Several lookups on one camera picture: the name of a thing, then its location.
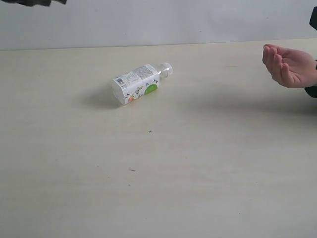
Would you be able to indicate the person's bare open hand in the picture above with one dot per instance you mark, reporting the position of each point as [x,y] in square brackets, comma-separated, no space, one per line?
[290,68]

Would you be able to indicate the white square capless bottle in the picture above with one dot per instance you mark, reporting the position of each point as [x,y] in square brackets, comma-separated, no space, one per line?
[139,82]

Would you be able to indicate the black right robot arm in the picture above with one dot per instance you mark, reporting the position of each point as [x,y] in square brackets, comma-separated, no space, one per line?
[313,18]

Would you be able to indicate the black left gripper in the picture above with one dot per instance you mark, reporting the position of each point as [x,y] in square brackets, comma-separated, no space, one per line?
[31,3]

